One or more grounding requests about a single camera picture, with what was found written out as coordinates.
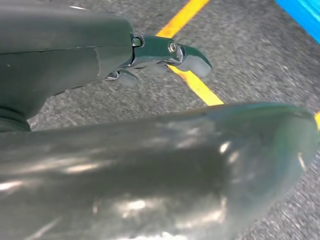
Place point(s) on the yellow floor tape outline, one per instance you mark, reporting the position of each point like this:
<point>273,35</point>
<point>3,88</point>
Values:
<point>195,84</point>

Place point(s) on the grey robot leg shell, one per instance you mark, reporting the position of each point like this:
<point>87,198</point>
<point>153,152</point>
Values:
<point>149,172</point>

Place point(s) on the blue metal shelf rack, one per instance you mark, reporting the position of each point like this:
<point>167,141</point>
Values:
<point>305,13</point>

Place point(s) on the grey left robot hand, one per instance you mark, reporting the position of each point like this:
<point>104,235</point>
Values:
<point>62,49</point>

